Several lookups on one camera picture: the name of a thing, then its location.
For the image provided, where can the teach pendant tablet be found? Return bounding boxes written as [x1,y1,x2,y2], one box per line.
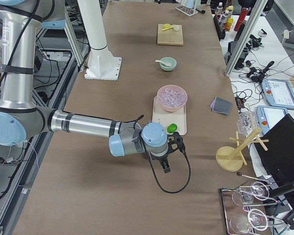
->
[256,105,288,135]
[261,78,294,110]

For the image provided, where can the white plastic spoon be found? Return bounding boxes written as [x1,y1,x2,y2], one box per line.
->
[155,60,172,67]

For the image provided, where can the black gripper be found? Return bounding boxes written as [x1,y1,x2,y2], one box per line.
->
[151,153,171,173]

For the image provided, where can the pastel cup rack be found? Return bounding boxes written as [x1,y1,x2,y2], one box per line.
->
[175,0,206,16]

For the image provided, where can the white pillar stand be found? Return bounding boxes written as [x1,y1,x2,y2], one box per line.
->
[78,0,122,81]

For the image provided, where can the wine glass rack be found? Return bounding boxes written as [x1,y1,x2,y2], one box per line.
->
[220,179,284,235]

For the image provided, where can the pink bowl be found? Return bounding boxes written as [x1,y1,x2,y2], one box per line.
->
[157,85,188,112]

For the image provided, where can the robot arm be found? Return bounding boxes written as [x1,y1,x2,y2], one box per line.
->
[0,0,170,172]

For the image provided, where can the mint green bowl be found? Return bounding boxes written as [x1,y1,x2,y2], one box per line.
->
[160,57,177,71]

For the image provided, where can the pile of clear ice cubes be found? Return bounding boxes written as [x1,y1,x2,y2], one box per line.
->
[158,87,187,108]

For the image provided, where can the aluminium frame post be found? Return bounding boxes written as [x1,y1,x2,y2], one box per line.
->
[224,0,268,77]

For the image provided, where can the wooden cutting board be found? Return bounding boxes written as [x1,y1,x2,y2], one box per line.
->
[157,24,184,46]

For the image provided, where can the lemon slice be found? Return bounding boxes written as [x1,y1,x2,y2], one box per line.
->
[163,23,172,28]

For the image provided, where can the grey folded cloth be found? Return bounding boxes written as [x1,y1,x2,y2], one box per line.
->
[210,97,233,116]

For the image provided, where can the wooden mug tree stand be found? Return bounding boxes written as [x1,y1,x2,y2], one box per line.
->
[215,114,270,172]

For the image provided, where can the black monitor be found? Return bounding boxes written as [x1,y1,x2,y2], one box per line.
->
[255,114,294,196]

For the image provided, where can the green lime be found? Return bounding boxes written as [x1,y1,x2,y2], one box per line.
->
[167,123,177,134]

